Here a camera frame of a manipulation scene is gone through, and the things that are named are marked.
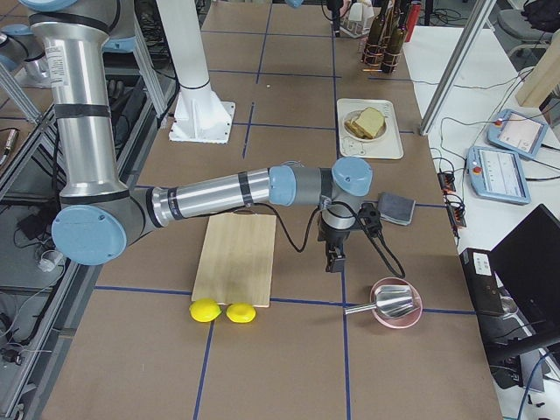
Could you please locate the metal scoop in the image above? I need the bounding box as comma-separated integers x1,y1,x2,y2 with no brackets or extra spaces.
344,284,419,319

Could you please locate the copper wire bottle rack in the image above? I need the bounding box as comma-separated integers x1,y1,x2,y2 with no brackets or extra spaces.
361,37,403,74

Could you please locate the pink bowl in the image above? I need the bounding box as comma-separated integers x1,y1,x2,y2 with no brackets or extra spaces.
369,277,424,329

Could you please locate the bread slice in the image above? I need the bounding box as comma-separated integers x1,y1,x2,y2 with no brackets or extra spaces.
353,107,385,138
344,119,373,140

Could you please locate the white wire cup rack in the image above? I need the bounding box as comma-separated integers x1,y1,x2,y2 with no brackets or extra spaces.
340,0,375,39

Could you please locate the blue teach pendant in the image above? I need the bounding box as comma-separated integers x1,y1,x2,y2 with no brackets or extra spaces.
486,108,549,159
466,146,531,205

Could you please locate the yellow lemon half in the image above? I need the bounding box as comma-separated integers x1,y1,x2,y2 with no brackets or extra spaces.
189,298,222,323
226,303,256,324

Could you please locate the grey folded cloth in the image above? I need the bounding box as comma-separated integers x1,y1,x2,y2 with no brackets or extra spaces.
377,192,416,226

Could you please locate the white bear tray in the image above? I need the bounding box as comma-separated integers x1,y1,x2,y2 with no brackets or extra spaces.
337,98,404,160

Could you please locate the black laptop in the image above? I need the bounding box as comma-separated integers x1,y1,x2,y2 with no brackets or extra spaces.
459,204,559,364

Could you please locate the red cylinder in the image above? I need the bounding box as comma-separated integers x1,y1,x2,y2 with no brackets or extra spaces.
404,1,422,43

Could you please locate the wooden cutting board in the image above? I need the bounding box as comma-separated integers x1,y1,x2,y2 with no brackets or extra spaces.
192,213,277,307

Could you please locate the white round plate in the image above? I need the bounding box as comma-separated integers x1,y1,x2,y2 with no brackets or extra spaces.
344,107,387,142

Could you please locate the dark wine bottle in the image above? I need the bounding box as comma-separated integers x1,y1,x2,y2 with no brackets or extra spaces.
363,0,389,66
381,1,403,74

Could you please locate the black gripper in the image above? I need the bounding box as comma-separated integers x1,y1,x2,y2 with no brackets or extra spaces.
325,0,345,37
318,203,383,273

